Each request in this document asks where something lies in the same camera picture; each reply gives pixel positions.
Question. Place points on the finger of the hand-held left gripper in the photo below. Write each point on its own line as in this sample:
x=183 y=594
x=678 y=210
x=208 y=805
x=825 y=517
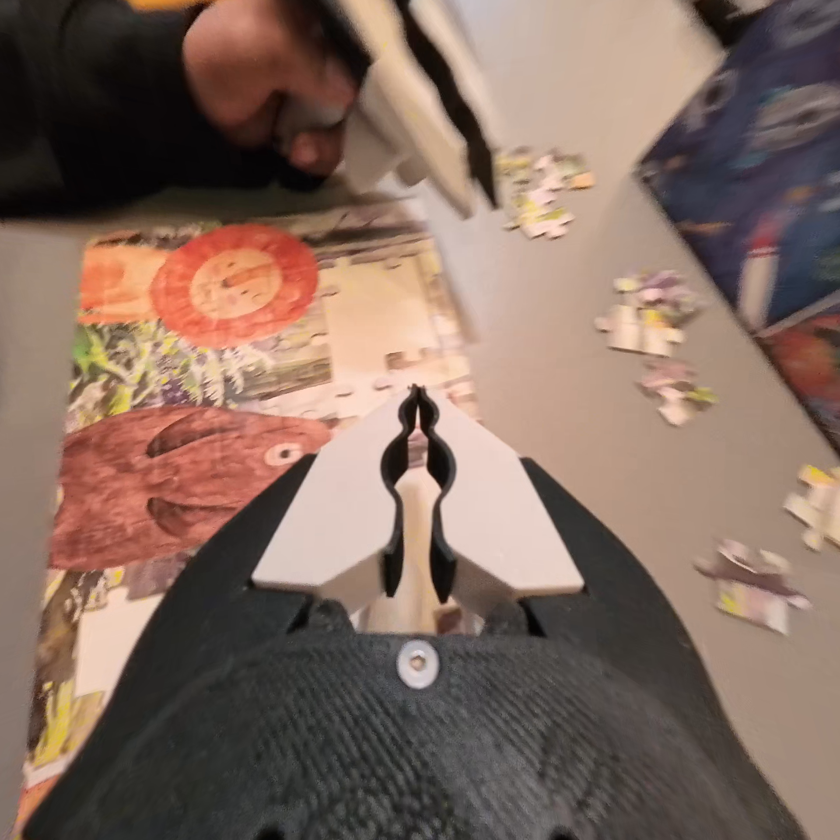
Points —
x=407 y=131
x=453 y=46

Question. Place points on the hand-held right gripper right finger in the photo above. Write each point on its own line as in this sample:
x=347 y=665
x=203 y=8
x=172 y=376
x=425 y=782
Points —
x=505 y=525

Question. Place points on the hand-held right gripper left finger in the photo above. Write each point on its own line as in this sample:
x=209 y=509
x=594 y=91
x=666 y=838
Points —
x=321 y=525

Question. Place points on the green yellow puzzle piece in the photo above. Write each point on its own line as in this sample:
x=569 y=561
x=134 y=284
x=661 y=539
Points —
x=522 y=167

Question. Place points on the jigsaw puzzle board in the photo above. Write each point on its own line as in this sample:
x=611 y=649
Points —
x=229 y=289

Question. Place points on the person's left forearm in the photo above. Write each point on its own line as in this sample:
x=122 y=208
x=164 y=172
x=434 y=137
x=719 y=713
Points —
x=79 y=98

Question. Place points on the person's left hand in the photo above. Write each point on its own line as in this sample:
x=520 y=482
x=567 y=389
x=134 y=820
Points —
x=236 y=72

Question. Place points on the scattered loose puzzle pieces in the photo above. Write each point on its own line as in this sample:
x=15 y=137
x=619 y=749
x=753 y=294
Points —
x=643 y=328

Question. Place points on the illustrated puzzle box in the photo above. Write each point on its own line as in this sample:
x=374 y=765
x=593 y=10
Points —
x=774 y=184

